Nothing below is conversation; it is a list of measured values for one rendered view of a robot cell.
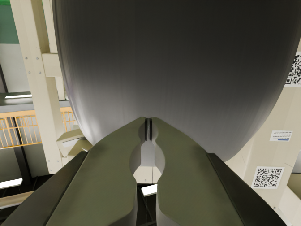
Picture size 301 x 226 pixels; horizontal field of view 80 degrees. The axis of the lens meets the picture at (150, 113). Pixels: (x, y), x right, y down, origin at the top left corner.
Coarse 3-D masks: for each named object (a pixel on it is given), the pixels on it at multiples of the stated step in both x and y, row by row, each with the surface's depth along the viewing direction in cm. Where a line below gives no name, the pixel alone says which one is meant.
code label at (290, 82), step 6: (300, 54) 38; (294, 60) 38; (300, 60) 38; (294, 66) 39; (300, 66) 39; (294, 72) 39; (300, 72) 39; (288, 78) 40; (294, 78) 40; (300, 78) 40; (288, 84) 40; (294, 84) 40; (300, 84) 40
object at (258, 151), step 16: (288, 96) 41; (272, 112) 42; (288, 112) 42; (272, 128) 44; (288, 128) 44; (256, 144) 46; (272, 144) 46; (288, 144) 46; (240, 160) 52; (256, 160) 48; (272, 160) 47; (288, 160) 47; (240, 176) 51; (288, 176) 49; (256, 192) 52; (272, 192) 52; (272, 208) 54
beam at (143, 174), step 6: (78, 144) 86; (84, 144) 86; (90, 144) 87; (72, 150) 82; (78, 150) 82; (84, 150) 82; (72, 156) 78; (138, 168) 80; (144, 168) 80; (150, 168) 80; (156, 168) 80; (138, 174) 82; (144, 174) 82; (150, 174) 82; (156, 174) 82; (138, 180) 83; (144, 180) 83; (150, 180) 83; (156, 180) 83
